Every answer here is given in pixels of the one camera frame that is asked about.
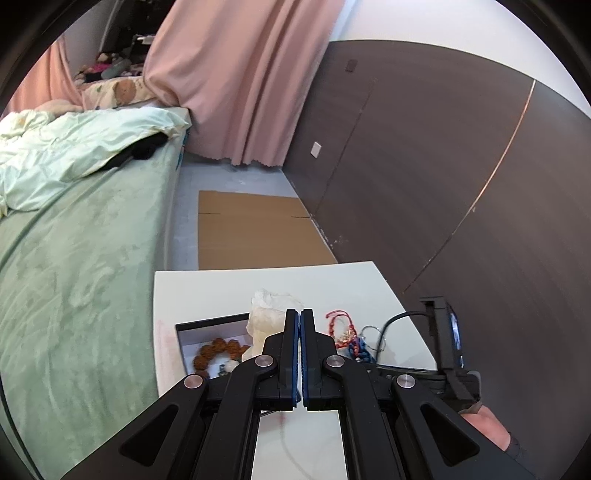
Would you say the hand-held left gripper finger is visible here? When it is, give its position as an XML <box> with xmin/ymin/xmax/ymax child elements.
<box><xmin>60</xmin><ymin>308</ymin><xmax>301</xmax><ymax>480</ymax></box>
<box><xmin>301</xmin><ymin>308</ymin><xmax>539</xmax><ymax>480</ymax></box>

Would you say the red cord bracelet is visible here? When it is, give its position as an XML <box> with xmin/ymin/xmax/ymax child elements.
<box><xmin>325</xmin><ymin>310</ymin><xmax>358</xmax><ymax>344</ymax></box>

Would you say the silver bangle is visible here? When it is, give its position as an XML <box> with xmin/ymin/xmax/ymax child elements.
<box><xmin>360</xmin><ymin>324</ymin><xmax>386</xmax><ymax>347</ymax></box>

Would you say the brown bead bracelet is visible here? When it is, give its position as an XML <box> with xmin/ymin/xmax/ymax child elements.
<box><xmin>193</xmin><ymin>338</ymin><xmax>250</xmax><ymax>377</ymax></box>

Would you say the black jewelry box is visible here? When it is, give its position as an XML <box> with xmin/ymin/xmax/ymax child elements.
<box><xmin>174</xmin><ymin>313</ymin><xmax>259</xmax><ymax>381</ymax></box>

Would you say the person's right hand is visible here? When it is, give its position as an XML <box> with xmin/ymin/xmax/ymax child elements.
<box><xmin>462</xmin><ymin>407</ymin><xmax>522</xmax><ymax>462</ymax></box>

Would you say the white crumpled tissue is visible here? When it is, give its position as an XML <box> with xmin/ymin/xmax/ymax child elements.
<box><xmin>247</xmin><ymin>288</ymin><xmax>305</xmax><ymax>363</ymax></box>

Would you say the white side table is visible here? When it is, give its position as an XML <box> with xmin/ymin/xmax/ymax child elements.
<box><xmin>154</xmin><ymin>261</ymin><xmax>439</xmax><ymax>480</ymax></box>

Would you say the flat cardboard sheet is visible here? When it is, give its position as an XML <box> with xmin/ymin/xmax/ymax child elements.
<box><xmin>198</xmin><ymin>190</ymin><xmax>339</xmax><ymax>271</ymax></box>

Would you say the bed with green sheet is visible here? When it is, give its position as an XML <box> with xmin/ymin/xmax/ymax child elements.
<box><xmin>0</xmin><ymin>108</ymin><xmax>192</xmax><ymax>480</ymax></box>

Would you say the dark cloth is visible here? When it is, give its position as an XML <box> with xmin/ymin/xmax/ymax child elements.
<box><xmin>108</xmin><ymin>133</ymin><xmax>168</xmax><ymax>171</ymax></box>

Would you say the wide pink curtain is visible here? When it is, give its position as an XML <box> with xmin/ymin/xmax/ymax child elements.
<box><xmin>143</xmin><ymin>0</ymin><xmax>347</xmax><ymax>168</ymax></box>

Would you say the pale green duvet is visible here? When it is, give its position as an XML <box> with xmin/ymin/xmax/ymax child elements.
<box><xmin>0</xmin><ymin>107</ymin><xmax>191</xmax><ymax>217</ymax></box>

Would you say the bear print pillow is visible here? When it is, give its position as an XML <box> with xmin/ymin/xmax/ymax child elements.
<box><xmin>81</xmin><ymin>76</ymin><xmax>160</xmax><ymax>110</ymax></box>

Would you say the pile of plush toys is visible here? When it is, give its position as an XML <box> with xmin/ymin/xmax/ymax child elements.
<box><xmin>74</xmin><ymin>51</ymin><xmax>148</xmax><ymax>84</ymax></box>

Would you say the beige pillow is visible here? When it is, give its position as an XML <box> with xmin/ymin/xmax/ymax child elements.
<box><xmin>34</xmin><ymin>99</ymin><xmax>84</xmax><ymax>114</ymax></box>

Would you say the narrow pink curtain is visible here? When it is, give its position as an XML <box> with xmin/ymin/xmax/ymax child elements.
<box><xmin>7</xmin><ymin>37</ymin><xmax>86</xmax><ymax>114</ymax></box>

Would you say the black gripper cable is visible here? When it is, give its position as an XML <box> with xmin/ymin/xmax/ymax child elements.
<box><xmin>376</xmin><ymin>311</ymin><xmax>432</xmax><ymax>365</ymax></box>

